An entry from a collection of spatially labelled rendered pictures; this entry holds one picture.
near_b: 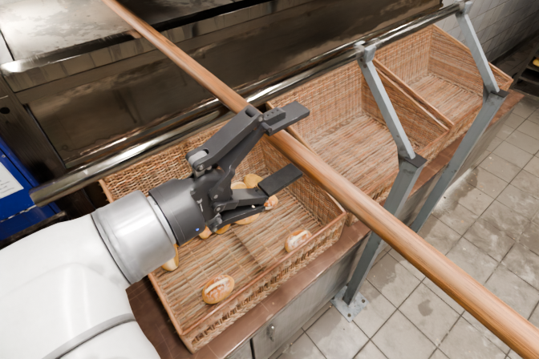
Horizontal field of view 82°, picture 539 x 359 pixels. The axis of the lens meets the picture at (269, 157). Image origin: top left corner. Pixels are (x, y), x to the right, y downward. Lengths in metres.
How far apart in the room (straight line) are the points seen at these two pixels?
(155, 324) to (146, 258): 0.67
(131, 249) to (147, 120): 0.64
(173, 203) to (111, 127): 0.60
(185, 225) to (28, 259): 0.14
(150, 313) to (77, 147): 0.50
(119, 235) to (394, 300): 1.49
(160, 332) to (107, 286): 0.67
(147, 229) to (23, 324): 0.11
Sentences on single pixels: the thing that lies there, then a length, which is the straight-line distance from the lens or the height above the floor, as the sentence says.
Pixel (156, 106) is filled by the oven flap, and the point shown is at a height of 0.99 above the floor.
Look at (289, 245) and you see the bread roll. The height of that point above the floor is 0.63.
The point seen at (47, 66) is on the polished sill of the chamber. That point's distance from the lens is 0.84.
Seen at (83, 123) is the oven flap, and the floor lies 1.01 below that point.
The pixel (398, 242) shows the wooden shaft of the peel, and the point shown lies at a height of 1.20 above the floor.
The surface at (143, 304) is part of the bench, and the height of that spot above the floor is 0.58.
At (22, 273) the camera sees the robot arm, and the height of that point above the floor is 1.25.
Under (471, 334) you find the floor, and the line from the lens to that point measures 1.79.
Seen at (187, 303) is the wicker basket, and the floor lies 0.59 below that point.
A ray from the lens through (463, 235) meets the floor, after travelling 2.05.
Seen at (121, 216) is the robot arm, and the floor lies 1.24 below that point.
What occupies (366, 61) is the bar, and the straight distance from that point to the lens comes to 0.81.
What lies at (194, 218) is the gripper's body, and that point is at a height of 1.22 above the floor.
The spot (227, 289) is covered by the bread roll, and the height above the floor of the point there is 0.63.
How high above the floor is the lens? 1.51
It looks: 45 degrees down
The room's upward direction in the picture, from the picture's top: straight up
